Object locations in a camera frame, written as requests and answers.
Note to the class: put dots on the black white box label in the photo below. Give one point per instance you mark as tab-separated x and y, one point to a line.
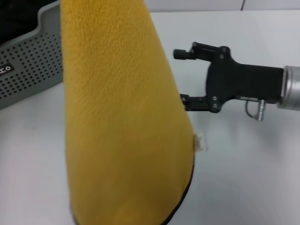
5	69

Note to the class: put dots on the yellow towel with black edge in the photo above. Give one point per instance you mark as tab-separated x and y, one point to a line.
117	93

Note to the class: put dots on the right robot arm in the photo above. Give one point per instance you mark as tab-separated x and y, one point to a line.
291	86

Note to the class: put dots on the right gripper metal connector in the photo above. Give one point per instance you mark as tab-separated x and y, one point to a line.
260	111

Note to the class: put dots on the grey perforated storage box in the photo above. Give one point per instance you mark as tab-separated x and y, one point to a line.
30	58

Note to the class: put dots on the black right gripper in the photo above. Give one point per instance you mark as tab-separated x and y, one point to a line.
246	82

